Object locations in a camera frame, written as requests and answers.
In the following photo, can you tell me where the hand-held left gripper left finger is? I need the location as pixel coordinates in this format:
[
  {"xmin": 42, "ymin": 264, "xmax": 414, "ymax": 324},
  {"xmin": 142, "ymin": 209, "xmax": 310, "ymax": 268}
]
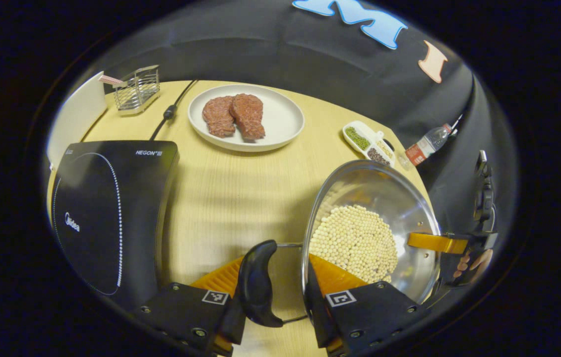
[{"xmin": 134, "ymin": 255, "xmax": 247, "ymax": 357}]

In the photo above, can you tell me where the black induction cooktop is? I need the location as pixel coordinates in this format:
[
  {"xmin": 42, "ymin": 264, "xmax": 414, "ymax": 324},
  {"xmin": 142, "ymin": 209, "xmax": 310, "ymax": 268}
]
[{"xmin": 50, "ymin": 140, "xmax": 180, "ymax": 310}]

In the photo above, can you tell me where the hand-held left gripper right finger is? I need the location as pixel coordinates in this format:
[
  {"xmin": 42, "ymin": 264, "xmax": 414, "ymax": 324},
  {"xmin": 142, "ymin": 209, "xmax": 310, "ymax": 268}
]
[{"xmin": 305, "ymin": 254, "xmax": 430, "ymax": 357}]

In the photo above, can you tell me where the white toaster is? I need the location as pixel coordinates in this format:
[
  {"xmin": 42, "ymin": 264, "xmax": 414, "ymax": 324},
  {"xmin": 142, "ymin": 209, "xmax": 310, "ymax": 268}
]
[{"xmin": 46, "ymin": 71, "xmax": 108, "ymax": 172}]

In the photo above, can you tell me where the round white plate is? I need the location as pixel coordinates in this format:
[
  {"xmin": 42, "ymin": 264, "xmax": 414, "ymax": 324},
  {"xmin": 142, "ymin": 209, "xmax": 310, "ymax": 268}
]
[{"xmin": 187, "ymin": 84, "xmax": 305, "ymax": 152}]

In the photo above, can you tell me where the white divided bean dish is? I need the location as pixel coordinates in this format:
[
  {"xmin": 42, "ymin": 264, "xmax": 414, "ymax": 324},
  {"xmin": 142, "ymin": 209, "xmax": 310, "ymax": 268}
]
[{"xmin": 342, "ymin": 121, "xmax": 396, "ymax": 168}]

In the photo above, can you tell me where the metal wire basket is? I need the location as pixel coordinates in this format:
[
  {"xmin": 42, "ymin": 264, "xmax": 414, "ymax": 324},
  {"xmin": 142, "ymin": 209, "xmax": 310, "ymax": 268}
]
[{"xmin": 113, "ymin": 65, "xmax": 161, "ymax": 116}]

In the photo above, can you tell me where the clear plastic water bottle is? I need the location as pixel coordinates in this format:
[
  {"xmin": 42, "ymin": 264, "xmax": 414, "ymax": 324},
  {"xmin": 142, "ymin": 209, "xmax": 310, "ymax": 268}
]
[{"xmin": 405, "ymin": 123, "xmax": 454, "ymax": 167}]

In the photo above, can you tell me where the black power cable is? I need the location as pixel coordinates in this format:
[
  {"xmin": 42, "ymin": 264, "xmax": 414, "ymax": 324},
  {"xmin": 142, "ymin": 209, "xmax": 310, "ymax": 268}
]
[{"xmin": 150, "ymin": 80, "xmax": 197, "ymax": 141}]

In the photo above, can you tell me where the pile of soybeans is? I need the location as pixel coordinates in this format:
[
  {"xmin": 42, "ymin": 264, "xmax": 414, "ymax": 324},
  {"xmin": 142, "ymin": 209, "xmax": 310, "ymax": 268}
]
[{"xmin": 309, "ymin": 204, "xmax": 399, "ymax": 284}]

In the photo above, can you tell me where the stainless steel pot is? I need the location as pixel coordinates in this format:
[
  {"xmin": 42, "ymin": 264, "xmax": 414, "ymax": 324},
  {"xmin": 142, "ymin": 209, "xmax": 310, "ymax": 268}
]
[{"xmin": 238, "ymin": 160, "xmax": 442, "ymax": 328}]

